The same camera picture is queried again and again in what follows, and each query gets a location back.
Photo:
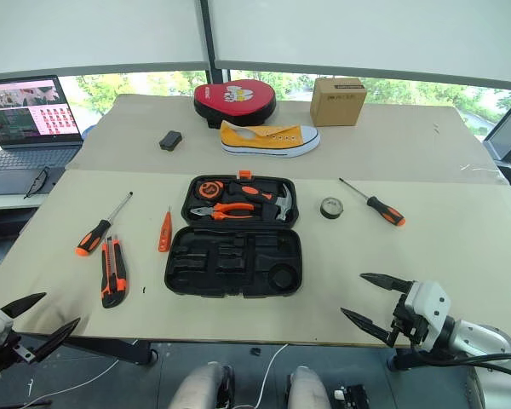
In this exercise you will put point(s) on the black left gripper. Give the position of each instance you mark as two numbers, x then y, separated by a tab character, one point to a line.
6	347

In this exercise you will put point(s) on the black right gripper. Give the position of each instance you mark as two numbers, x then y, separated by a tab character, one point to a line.
406	326

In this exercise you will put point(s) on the black tool case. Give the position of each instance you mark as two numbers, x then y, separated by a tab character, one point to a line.
238	281

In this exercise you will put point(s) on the orange black utility knife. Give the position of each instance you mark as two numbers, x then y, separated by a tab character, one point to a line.
115	277

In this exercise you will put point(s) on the short shaft orange black screwdriver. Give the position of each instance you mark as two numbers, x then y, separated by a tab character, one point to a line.
387	211

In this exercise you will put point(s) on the black white floor device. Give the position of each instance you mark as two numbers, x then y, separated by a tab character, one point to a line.
351	396

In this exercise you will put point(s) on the long shaft orange black screwdriver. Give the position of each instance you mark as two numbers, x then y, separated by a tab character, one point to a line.
92	238

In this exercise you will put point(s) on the black electrical tape roll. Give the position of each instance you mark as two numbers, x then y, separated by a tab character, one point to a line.
325	210

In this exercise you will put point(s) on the grey rounded shape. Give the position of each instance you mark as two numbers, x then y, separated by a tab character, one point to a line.
200	385
308	387

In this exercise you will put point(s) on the small black floor object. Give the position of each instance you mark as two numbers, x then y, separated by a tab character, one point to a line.
255	351

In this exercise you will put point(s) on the black framed eyeglasses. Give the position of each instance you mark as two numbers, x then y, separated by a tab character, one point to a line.
37	179

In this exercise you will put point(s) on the orange voltage tester pen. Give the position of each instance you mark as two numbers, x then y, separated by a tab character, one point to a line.
165	232

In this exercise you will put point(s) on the yellow canvas sneaker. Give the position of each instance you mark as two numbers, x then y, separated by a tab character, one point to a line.
264	142

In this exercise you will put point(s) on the orange black tape measure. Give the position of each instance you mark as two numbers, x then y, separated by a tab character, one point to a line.
209	189

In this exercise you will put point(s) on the brown cardboard box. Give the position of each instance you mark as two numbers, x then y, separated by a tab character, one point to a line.
336	104

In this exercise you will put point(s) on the open grey laptop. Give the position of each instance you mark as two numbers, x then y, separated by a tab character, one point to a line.
25	111

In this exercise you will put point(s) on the small black box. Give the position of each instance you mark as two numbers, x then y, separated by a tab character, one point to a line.
170	141

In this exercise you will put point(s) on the red black boxing pad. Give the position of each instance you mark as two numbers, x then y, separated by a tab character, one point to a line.
234	98

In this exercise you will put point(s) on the white roller blind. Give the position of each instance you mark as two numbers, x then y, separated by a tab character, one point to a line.
366	30
89	30

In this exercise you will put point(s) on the grey window pillar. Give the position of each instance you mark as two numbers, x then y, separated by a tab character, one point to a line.
213	38

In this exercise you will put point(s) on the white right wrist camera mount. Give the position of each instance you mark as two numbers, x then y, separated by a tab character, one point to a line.
430	309

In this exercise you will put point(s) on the black table frame bar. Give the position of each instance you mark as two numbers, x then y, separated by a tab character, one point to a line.
110	349

